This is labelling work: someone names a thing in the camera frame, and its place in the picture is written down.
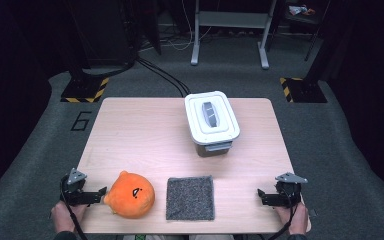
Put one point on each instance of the dark cabinet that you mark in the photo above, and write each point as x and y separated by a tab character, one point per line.
103	30

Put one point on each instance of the orange plush toy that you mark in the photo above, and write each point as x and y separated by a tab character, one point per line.
130	196

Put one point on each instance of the colourful things on dark shelf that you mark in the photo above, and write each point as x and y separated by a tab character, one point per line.
300	10

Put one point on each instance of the black yellow striped base plate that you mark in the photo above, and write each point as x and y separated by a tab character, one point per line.
83	90
305	91

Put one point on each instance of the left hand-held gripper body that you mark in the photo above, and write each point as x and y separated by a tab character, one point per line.
73	191

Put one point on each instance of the grey fuzzy cloth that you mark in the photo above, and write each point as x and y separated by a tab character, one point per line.
190	198

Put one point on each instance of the person's left hand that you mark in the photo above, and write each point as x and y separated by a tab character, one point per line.
65	218

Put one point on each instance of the white lidded plastic container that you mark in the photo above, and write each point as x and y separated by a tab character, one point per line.
225	123

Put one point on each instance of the white metal desk frame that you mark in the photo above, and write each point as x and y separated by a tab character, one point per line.
233	19

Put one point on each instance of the clear grey storage box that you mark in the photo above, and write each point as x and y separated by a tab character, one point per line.
213	151

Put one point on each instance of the person's right hand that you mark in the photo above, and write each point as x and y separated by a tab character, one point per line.
296	221

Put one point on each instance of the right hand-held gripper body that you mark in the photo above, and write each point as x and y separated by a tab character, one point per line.
289	193

